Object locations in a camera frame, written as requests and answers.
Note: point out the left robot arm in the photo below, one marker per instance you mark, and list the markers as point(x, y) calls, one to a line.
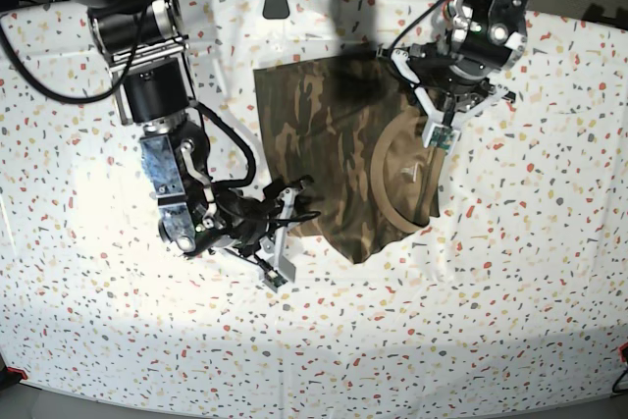
point(473, 22)

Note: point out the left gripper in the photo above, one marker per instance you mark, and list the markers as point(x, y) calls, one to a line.
point(436, 74)

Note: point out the red black clamp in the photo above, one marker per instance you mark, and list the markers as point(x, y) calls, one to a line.
point(11, 376)
point(623, 351)

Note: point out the red black clamp right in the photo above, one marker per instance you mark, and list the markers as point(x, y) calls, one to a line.
point(623, 351)

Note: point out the terrazzo pattern table cloth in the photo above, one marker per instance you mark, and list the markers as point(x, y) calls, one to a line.
point(515, 298)

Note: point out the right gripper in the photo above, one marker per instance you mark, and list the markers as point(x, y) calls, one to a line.
point(241, 222)

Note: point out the camouflage T-shirt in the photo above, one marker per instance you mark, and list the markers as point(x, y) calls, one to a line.
point(348, 124)

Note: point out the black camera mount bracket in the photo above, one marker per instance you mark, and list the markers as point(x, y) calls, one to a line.
point(275, 10)

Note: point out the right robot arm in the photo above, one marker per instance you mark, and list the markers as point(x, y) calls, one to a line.
point(197, 164)

